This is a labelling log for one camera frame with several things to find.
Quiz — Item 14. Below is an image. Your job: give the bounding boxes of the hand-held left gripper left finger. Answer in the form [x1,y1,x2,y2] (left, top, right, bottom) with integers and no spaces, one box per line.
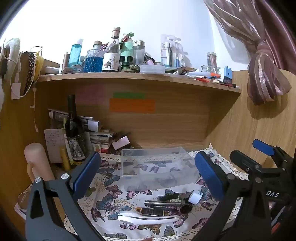
[25,151,105,241]

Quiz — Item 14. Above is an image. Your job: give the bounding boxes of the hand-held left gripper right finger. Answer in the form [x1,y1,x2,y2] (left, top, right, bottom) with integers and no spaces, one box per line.
[192,151,272,241]

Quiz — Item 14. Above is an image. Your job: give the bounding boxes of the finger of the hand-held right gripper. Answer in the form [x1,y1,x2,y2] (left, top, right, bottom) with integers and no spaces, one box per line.
[230,150,287,180]
[253,139,293,166]

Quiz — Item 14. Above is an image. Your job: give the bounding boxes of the white tape roll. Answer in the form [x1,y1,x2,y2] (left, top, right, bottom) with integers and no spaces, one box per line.
[188,190,203,204]

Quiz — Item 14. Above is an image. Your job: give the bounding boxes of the dark cylinder cap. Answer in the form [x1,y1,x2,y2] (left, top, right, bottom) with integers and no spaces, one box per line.
[180,202,194,214]

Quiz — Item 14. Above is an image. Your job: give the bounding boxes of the clear plastic box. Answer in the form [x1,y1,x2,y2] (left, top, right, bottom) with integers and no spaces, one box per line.
[121,146,200,192]

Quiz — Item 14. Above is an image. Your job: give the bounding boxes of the silver metal tool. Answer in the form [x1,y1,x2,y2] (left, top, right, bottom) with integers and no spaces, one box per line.
[144,200,185,207]

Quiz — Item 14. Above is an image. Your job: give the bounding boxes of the black gold lighter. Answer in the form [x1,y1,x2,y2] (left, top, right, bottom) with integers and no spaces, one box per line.
[136,207,171,215]

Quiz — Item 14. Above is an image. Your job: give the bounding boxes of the white handled tool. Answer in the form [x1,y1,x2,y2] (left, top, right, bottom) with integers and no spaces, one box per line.
[117,211,181,225]

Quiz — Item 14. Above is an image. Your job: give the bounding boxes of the butterfly print lace cloth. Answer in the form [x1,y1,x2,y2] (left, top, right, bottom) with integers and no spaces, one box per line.
[62,144,250,241]

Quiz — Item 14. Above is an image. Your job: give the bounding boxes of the yellow candle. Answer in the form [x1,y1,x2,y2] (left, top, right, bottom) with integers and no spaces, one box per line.
[60,148,71,171]

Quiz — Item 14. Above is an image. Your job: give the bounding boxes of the stack of small books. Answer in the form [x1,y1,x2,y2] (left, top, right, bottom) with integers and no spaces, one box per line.
[89,129,114,154]

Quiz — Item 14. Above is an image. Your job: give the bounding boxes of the white handwritten note paper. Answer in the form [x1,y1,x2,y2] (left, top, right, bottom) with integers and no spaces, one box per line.
[44,128,68,164]

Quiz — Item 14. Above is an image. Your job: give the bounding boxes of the small white card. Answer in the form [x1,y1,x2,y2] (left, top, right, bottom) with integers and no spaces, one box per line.
[112,136,130,150]

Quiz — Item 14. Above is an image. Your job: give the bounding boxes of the dark wine bottle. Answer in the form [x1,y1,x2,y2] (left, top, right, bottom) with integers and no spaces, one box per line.
[65,95,87,162]

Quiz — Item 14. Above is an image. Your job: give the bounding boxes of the cream cylinder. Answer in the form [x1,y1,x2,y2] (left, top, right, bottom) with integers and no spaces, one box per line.
[24,143,56,184]

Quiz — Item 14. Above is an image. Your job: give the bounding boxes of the wooden desk hutch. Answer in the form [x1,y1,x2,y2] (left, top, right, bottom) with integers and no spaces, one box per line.
[0,58,296,232]

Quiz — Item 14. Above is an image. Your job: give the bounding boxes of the white paper tag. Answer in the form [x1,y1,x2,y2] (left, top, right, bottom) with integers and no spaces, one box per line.
[14,201,27,219]

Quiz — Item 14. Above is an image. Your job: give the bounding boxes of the pink sticky note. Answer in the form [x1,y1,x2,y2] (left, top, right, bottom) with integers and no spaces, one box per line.
[76,85,106,105]

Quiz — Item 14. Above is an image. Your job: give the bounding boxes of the blue plastic block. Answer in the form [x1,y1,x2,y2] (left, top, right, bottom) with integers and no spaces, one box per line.
[223,66,233,83]

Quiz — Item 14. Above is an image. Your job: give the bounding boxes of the orange sticky note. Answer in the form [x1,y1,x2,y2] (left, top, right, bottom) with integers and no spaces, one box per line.
[109,98,155,114]

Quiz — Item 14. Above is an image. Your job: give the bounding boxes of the mauve striped curtain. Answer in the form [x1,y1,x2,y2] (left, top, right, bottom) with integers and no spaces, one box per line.
[203,0,296,106]

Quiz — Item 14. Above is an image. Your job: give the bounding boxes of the green sticky note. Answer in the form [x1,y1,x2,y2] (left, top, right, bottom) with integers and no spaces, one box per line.
[113,92,146,100]

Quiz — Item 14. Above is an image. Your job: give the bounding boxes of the white marker with orange cap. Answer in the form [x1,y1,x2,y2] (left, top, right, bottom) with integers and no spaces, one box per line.
[187,71,222,80]

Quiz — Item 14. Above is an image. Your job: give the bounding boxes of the glass jar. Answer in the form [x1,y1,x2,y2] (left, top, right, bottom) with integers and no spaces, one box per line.
[201,52,218,74]

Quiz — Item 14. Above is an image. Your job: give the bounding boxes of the white round tin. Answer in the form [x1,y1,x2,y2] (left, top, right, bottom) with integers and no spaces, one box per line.
[44,66,60,75]

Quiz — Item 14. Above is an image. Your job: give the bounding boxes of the white hanging tag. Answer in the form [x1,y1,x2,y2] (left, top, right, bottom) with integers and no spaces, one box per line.
[11,82,21,100]

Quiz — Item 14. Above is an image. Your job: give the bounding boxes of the glass bottle with blue liquid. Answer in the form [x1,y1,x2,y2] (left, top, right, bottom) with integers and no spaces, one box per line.
[84,41,104,73]

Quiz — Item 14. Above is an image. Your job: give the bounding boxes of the dark green ink bottle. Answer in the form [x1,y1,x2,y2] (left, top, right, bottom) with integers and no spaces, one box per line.
[119,56,135,71]

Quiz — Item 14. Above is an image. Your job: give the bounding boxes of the clear bottle with white label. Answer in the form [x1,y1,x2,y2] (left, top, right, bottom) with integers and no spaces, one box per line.
[102,27,122,73]

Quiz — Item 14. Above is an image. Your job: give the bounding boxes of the light blue plastic bottle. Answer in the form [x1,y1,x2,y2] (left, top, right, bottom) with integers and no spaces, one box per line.
[69,39,84,68]

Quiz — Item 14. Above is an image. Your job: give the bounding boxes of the clear flat plastic case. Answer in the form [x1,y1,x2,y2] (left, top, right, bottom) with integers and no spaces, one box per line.
[140,64,166,74]

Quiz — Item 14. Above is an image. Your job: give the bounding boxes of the black lace headband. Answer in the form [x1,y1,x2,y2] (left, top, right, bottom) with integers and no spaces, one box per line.
[20,51,38,98]

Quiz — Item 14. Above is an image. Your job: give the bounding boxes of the clear blister pack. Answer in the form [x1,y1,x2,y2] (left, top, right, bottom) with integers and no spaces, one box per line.
[160,34,186,68]

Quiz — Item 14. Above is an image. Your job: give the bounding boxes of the clear bottle with silver cap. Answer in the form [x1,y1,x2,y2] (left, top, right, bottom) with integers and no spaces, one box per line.
[133,40,146,66]

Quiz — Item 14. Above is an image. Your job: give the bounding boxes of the green pump bottle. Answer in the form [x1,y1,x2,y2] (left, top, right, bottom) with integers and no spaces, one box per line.
[120,32,135,59]

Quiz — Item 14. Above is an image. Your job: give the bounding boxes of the white fuzzy headband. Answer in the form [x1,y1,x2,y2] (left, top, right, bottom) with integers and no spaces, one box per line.
[4,38,22,70]

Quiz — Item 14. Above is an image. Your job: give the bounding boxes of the thin beaded cord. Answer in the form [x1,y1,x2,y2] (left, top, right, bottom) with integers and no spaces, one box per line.
[31,85,39,133]

